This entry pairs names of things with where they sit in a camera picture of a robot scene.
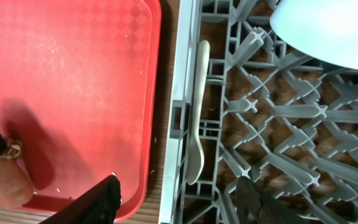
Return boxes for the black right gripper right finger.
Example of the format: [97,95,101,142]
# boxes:
[236,176,308,224]

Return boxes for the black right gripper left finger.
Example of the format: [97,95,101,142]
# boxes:
[40,175,122,224]

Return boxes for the brown food scrap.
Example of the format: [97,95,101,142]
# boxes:
[0,133,24,159]

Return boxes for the orange carrot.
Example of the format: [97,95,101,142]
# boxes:
[0,158,34,209]

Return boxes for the white plastic spoon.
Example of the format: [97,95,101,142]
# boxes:
[186,40,211,185]

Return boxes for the light blue plate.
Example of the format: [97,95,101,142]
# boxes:
[270,0,358,70]

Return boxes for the grey dishwasher rack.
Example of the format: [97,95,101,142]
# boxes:
[158,1,358,223]

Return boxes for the red plastic tray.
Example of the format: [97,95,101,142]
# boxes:
[0,0,162,222]

